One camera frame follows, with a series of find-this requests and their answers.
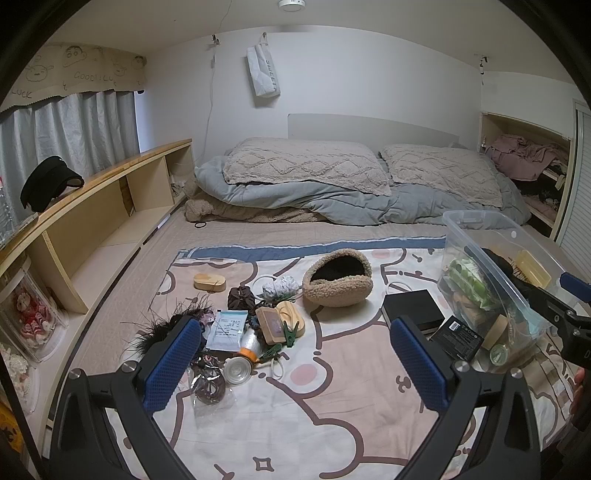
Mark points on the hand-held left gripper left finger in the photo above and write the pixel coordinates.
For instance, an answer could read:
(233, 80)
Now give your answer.
(173, 364)

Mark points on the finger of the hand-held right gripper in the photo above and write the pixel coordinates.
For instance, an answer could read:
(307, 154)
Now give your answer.
(545, 300)
(572, 280)

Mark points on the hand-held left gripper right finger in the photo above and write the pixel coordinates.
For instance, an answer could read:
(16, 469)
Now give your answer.
(420, 364)

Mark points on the clear bag of hair accessories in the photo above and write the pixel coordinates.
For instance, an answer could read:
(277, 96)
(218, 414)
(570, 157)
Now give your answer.
(207, 385)

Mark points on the black glove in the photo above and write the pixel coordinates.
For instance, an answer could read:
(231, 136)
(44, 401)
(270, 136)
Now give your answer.
(498, 263)

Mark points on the clear plastic storage box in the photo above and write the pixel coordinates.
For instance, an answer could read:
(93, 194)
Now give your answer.
(466, 240)

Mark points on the person's right hand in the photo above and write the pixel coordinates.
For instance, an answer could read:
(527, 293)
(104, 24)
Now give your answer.
(579, 392)

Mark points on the teal face mask pack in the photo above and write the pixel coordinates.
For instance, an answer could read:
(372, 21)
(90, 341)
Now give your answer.
(538, 325)

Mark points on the yellow plastic brush case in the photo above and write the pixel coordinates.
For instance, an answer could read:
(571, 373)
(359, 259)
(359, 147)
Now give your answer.
(535, 272)

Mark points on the black feather hair piece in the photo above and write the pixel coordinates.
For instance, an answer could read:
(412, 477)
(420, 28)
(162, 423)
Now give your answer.
(157, 332)

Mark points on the dark flat package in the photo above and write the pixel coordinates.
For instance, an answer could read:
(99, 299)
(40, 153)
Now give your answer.
(457, 341)

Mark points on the black box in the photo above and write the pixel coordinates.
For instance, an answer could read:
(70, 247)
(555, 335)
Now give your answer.
(411, 307)

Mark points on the white mask packet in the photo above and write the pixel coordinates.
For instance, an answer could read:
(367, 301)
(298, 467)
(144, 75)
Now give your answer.
(226, 330)

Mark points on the white round cap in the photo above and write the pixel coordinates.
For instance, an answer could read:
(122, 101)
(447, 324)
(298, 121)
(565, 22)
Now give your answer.
(238, 369)

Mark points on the small glass jar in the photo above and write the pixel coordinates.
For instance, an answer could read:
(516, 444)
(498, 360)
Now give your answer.
(501, 354)

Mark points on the white louvered door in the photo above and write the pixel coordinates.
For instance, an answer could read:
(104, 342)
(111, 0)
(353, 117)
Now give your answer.
(577, 207)

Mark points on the oval wooden box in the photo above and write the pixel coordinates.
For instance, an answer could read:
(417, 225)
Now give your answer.
(207, 282)

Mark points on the brown hair claw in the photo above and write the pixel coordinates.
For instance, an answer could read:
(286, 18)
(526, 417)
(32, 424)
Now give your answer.
(240, 299)

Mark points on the beige bed sheet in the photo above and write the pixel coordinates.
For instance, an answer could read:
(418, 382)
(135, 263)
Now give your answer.
(129, 277)

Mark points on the dark clothes pile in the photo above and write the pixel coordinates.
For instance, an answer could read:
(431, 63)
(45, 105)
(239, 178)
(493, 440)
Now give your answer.
(538, 187)

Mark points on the brown rectangular brush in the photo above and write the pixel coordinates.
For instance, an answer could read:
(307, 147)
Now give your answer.
(269, 325)

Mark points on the beige fleece pouch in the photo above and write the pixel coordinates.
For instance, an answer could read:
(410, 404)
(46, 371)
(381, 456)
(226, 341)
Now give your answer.
(332, 295)

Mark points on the green clothes peg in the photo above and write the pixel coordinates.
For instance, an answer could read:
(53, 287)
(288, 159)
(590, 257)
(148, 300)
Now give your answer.
(289, 334)

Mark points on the pale wooden dish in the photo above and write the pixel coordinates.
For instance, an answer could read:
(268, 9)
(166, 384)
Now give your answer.
(295, 318)

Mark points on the grey white scrunchie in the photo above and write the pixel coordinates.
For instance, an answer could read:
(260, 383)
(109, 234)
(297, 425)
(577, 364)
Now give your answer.
(279, 287)

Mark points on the pink clothes pile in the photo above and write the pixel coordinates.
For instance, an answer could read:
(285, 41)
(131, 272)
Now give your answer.
(521, 159)

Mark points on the clear container red toys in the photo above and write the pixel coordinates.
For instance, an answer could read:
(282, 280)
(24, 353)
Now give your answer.
(27, 314)

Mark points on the wooden bedside shelf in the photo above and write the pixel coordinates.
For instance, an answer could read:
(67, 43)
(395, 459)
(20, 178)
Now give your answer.
(60, 258)

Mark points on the clear container white flowers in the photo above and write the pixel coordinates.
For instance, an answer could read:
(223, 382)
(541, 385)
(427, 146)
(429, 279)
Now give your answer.
(16, 369)

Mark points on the cream closet shelf niche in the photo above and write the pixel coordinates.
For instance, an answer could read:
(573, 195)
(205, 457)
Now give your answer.
(521, 127)

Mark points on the beige textured pillow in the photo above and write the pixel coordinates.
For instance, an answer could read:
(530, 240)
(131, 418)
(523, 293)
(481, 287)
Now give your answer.
(300, 166)
(443, 173)

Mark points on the beige fleece blanket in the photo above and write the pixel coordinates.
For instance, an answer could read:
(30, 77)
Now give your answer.
(231, 210)

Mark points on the grey duvet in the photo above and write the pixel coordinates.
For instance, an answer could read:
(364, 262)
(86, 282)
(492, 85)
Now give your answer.
(360, 207)

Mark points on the black visor cap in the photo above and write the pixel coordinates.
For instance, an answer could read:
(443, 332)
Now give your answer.
(46, 184)

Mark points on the grey curtain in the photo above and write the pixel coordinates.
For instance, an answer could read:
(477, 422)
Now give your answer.
(69, 134)

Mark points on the printed curtain valance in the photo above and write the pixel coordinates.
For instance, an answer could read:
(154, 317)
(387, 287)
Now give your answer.
(83, 74)

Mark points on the white hanging bag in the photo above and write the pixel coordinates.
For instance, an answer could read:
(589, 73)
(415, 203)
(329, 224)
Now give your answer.
(263, 69)

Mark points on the white ceiling fixture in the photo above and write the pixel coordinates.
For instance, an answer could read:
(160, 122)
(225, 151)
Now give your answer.
(291, 3)

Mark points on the wall hook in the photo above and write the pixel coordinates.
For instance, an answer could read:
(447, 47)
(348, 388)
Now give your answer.
(482, 64)

